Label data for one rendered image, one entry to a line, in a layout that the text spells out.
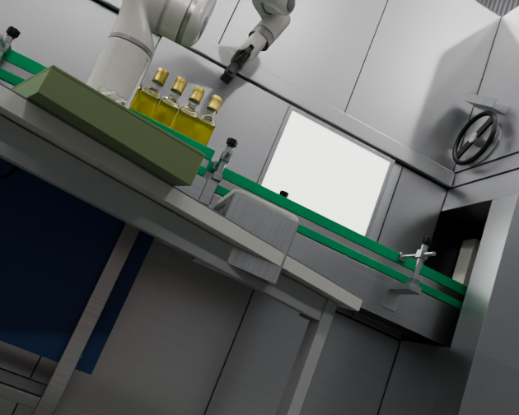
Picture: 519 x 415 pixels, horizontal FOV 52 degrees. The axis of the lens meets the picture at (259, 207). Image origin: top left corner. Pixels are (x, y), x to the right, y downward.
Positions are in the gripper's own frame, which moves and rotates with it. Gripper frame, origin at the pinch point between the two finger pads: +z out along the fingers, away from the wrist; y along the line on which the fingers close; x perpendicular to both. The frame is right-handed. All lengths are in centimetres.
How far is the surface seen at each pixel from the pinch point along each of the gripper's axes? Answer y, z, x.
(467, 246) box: -11, -17, 103
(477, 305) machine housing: 18, 12, 98
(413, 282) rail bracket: 16, 19, 78
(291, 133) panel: -12.5, -4.9, 27.4
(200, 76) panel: -12.3, 1.5, -7.0
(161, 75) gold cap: 1.2, 15.3, -13.9
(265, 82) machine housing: -13.0, -13.1, 10.0
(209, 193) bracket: 15.1, 37.2, 17.6
